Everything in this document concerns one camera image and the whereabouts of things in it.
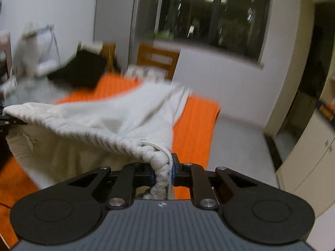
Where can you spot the cream cabinet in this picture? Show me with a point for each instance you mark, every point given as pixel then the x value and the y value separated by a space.
pixel 308 162

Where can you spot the orange patterned mat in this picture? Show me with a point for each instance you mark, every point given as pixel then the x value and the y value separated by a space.
pixel 193 125

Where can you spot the black garment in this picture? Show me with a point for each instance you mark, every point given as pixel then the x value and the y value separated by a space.
pixel 81 70

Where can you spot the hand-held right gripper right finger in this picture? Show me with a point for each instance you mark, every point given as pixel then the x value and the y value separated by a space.
pixel 176 176

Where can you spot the dark window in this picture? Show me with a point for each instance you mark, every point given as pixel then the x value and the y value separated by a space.
pixel 217 15

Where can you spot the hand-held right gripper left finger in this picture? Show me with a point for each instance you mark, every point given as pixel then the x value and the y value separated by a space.
pixel 149 179

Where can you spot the wooden chair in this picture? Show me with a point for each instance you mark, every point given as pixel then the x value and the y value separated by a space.
pixel 157 60

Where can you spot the white plastic bag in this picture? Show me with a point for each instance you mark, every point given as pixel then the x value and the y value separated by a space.
pixel 36 49

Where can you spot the spotted plush toy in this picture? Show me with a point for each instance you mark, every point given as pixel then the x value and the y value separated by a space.
pixel 146 73

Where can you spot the cream fleece pants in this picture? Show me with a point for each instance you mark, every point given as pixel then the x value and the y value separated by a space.
pixel 104 120

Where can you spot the cream cloth piece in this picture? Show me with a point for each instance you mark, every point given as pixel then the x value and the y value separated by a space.
pixel 90 47

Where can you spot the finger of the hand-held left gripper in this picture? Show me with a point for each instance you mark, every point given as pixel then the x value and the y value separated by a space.
pixel 13 120

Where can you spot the checked leaf-print tablecloth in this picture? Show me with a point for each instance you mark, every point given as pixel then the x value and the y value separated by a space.
pixel 34 91

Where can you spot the grey refrigerator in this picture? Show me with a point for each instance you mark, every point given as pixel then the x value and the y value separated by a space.
pixel 115 18

